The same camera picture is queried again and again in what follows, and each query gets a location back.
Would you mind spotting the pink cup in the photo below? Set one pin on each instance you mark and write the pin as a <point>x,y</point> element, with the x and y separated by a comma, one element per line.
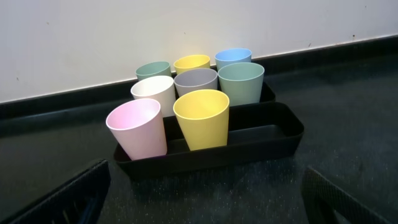
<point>140,133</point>

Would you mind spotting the white cup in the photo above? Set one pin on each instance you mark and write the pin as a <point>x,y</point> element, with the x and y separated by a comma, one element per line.
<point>161,93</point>

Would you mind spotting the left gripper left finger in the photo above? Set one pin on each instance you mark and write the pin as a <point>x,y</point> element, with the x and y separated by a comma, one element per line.
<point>71,199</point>

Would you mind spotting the blue cup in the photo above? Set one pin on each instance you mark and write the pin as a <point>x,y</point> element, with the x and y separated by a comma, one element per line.
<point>231,56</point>

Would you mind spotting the green cup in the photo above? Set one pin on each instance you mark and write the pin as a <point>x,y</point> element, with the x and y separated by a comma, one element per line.
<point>152,70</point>
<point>242,88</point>

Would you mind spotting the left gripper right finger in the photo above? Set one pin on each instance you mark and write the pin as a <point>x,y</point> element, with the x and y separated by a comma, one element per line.
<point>326,202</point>

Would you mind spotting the yellow cup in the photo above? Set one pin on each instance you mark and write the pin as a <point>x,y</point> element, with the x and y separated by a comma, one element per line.
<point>191,62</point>
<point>205,127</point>

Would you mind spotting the black tray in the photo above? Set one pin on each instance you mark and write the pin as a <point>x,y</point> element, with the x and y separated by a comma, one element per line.
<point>258,140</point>

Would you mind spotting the grey cup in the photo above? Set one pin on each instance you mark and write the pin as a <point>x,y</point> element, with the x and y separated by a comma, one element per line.
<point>196,82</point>

